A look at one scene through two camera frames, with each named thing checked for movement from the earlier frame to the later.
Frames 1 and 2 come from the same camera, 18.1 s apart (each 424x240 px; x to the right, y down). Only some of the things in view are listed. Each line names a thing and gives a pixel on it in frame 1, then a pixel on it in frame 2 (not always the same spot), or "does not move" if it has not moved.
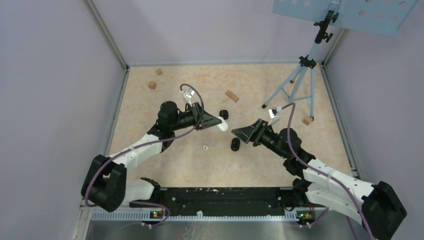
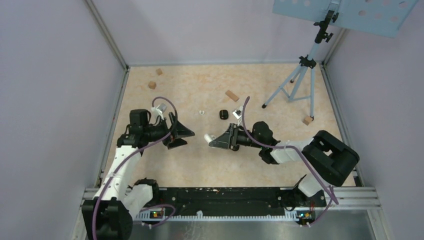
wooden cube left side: [152, 85] does not move
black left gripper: [202, 120] -> [180, 131]
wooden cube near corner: [159, 71] does not move
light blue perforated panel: [390, 17] does not move
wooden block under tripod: [307, 120] does not move
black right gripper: [253, 133] -> [227, 140]
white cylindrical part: [223, 126] -> [208, 137]
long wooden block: [232, 96] does not move
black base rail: [234, 201] does not move
